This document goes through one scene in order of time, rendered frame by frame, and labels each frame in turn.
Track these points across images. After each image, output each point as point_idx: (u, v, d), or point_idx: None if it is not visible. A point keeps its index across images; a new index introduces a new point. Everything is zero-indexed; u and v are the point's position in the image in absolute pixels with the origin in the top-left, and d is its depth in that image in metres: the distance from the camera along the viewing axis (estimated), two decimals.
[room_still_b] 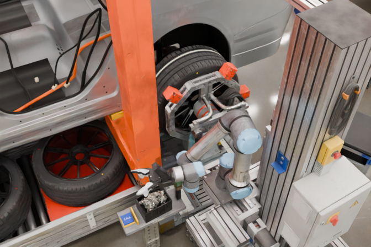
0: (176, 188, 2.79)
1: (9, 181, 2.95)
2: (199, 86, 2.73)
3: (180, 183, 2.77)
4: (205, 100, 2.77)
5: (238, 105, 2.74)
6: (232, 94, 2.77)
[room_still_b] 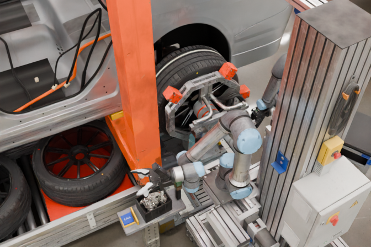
0: (176, 188, 2.79)
1: (9, 181, 2.95)
2: (199, 86, 2.73)
3: (180, 183, 2.77)
4: (205, 100, 2.77)
5: (238, 105, 2.74)
6: (232, 94, 2.77)
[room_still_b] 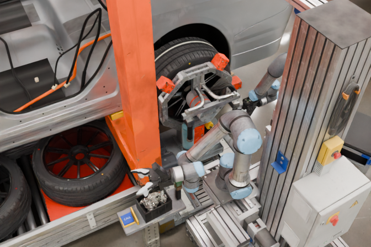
0: (176, 188, 2.79)
1: (9, 181, 2.95)
2: (191, 76, 2.79)
3: (180, 183, 2.77)
4: (197, 90, 2.83)
5: (229, 94, 2.80)
6: (223, 84, 2.83)
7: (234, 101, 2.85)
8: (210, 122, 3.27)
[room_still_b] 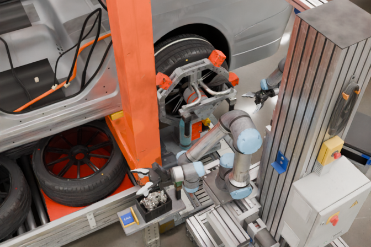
0: (176, 188, 2.79)
1: (9, 181, 2.95)
2: (188, 73, 2.81)
3: (180, 183, 2.77)
4: (195, 86, 2.85)
5: (226, 91, 2.83)
6: (220, 80, 2.85)
7: (231, 97, 2.87)
8: (207, 119, 3.30)
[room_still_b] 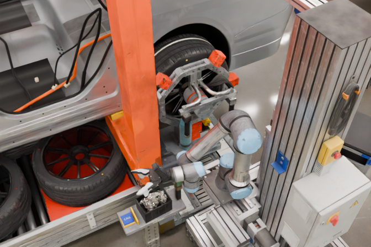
0: (176, 188, 2.79)
1: (9, 181, 2.95)
2: (188, 73, 2.81)
3: (180, 183, 2.77)
4: (195, 86, 2.85)
5: (226, 91, 2.83)
6: (220, 80, 2.85)
7: (231, 97, 2.87)
8: (207, 119, 3.30)
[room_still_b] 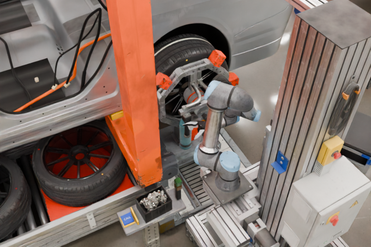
0: (176, 188, 2.79)
1: (9, 181, 2.95)
2: (188, 73, 2.81)
3: (180, 183, 2.77)
4: (195, 86, 2.85)
5: None
6: (220, 80, 2.85)
7: None
8: None
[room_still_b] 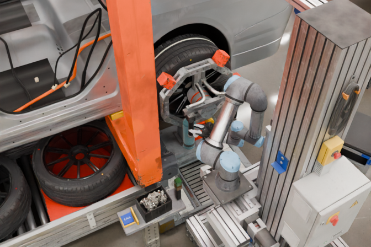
0: (176, 188, 2.79)
1: (9, 181, 2.95)
2: (192, 73, 2.81)
3: (180, 183, 2.77)
4: (199, 86, 2.86)
5: None
6: (224, 80, 2.86)
7: None
8: (211, 119, 3.30)
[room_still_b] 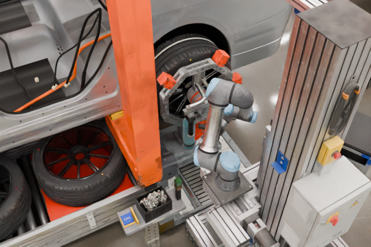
0: (176, 188, 2.79)
1: (9, 181, 2.95)
2: (191, 73, 2.82)
3: (180, 183, 2.77)
4: (199, 86, 2.86)
5: None
6: (224, 80, 2.86)
7: None
8: None
